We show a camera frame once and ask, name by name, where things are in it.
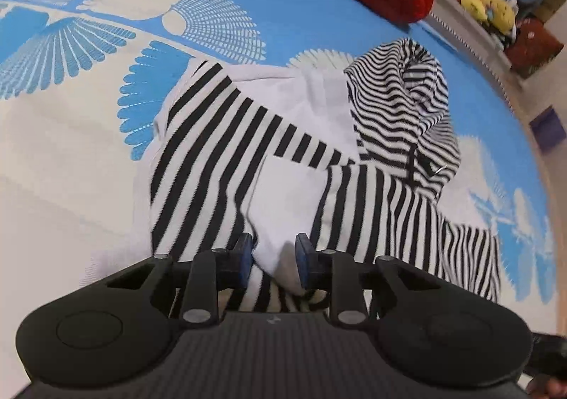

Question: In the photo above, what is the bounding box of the purple box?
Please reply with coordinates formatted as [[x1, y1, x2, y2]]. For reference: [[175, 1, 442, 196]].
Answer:
[[529, 107, 567, 152]]

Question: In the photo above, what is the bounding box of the black white striped hoodie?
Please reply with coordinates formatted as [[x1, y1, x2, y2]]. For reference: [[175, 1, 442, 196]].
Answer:
[[148, 38, 502, 312]]

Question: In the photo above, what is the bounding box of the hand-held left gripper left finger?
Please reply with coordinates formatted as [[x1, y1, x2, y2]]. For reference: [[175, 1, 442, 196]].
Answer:
[[94, 232, 253, 325]]

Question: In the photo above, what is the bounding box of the blue white printed blanket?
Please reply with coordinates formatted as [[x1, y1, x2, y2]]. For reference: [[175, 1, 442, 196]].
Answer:
[[0, 0, 560, 386]]

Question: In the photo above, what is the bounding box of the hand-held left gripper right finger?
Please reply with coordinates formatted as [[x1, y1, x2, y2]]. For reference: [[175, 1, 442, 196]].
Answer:
[[295, 233, 449, 325]]

